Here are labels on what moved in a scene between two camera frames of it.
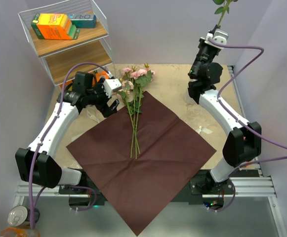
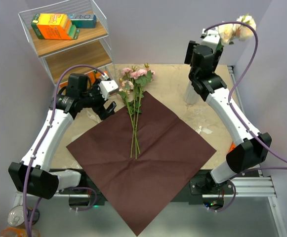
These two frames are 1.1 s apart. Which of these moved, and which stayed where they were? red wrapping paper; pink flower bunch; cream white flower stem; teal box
Moved: cream white flower stem
Stayed: pink flower bunch; red wrapping paper; teal box
